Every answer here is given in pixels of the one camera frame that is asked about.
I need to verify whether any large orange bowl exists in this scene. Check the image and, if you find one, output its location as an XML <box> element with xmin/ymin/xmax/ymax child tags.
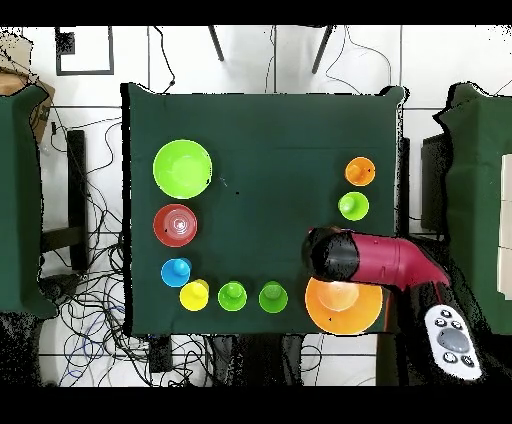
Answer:
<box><xmin>304</xmin><ymin>276</ymin><xmax>384</xmax><ymax>336</ymax></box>

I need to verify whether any dark green tablecloth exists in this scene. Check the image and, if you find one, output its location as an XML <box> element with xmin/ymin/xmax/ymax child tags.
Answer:
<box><xmin>120</xmin><ymin>82</ymin><xmax>409</xmax><ymax>336</ymax></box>

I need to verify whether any red bowl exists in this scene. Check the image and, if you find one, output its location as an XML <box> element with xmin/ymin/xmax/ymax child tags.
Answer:
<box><xmin>152</xmin><ymin>203</ymin><xmax>199</xmax><ymax>248</ymax></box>

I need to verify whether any large green bowl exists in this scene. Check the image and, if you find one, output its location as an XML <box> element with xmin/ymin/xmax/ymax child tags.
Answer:
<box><xmin>152</xmin><ymin>138</ymin><xmax>214</xmax><ymax>200</ymax></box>

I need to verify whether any lime green cup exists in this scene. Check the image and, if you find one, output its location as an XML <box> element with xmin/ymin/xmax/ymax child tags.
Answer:
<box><xmin>337</xmin><ymin>191</ymin><xmax>370</xmax><ymax>222</ymax></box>

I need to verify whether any blue cup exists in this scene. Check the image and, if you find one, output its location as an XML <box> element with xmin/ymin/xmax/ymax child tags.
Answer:
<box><xmin>160</xmin><ymin>257</ymin><xmax>193</xmax><ymax>289</ymax></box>

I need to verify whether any yellow cup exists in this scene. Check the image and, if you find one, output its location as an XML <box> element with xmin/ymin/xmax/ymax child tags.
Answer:
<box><xmin>178</xmin><ymin>279</ymin><xmax>210</xmax><ymax>312</ymax></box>

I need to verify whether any orange cup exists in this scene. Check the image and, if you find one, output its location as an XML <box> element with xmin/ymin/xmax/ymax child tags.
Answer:
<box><xmin>344</xmin><ymin>156</ymin><xmax>377</xmax><ymax>188</ymax></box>

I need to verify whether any black floor stand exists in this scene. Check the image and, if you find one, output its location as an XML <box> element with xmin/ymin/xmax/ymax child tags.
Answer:
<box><xmin>39</xmin><ymin>129</ymin><xmax>90</xmax><ymax>273</ymax></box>
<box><xmin>397</xmin><ymin>137</ymin><xmax>412</xmax><ymax>238</ymax></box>

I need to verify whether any black power box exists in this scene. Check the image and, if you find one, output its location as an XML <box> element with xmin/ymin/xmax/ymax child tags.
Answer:
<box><xmin>148</xmin><ymin>335</ymin><xmax>174</xmax><ymax>374</ymax></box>

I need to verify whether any dark tripod leg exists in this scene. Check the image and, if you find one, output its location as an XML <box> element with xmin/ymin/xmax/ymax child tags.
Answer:
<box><xmin>207</xmin><ymin>25</ymin><xmax>226</xmax><ymax>62</ymax></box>
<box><xmin>311</xmin><ymin>25</ymin><xmax>336</xmax><ymax>76</ymax></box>

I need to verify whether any grey black device base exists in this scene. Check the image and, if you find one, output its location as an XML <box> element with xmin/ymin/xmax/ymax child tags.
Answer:
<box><xmin>39</xmin><ymin>273</ymin><xmax>83</xmax><ymax>305</ymax></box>

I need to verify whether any green cloth side table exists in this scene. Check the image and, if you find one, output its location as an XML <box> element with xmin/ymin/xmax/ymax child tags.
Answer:
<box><xmin>0</xmin><ymin>85</ymin><xmax>59</xmax><ymax>319</ymax></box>
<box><xmin>432</xmin><ymin>82</ymin><xmax>512</xmax><ymax>337</ymax></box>

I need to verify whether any cardboard box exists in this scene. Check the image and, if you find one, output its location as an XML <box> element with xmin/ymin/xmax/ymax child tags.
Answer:
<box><xmin>0</xmin><ymin>67</ymin><xmax>56</xmax><ymax>145</ymax></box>

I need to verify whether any tangle of floor cables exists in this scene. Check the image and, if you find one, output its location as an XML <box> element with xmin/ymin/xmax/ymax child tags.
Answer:
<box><xmin>39</xmin><ymin>115</ymin><xmax>213</xmax><ymax>387</ymax></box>

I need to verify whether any thin black cable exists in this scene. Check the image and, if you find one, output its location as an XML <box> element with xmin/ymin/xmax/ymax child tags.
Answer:
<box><xmin>324</xmin><ymin>25</ymin><xmax>393</xmax><ymax>96</ymax></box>
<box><xmin>152</xmin><ymin>25</ymin><xmax>177</xmax><ymax>95</ymax></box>

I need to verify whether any black square frame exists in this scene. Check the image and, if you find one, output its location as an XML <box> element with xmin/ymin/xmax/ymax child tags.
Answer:
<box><xmin>54</xmin><ymin>25</ymin><xmax>115</xmax><ymax>76</ymax></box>

